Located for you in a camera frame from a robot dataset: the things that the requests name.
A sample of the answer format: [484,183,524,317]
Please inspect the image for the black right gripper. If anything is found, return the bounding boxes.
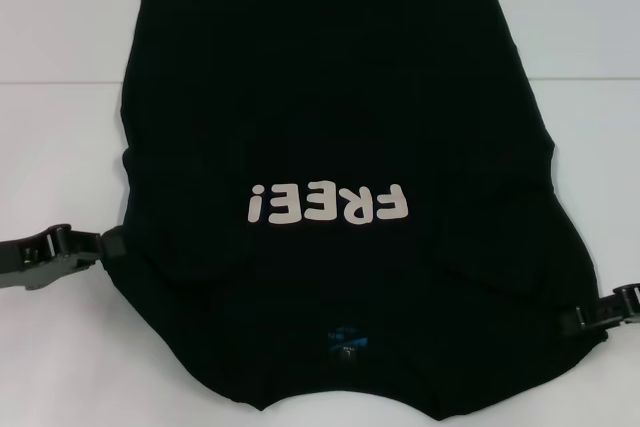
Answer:
[573,283,640,337]

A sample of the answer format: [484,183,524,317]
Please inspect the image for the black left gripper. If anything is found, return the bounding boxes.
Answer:
[0,224,127,294]

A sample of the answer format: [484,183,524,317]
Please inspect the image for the black shirt with FREE print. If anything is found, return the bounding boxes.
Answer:
[98,0,610,407]

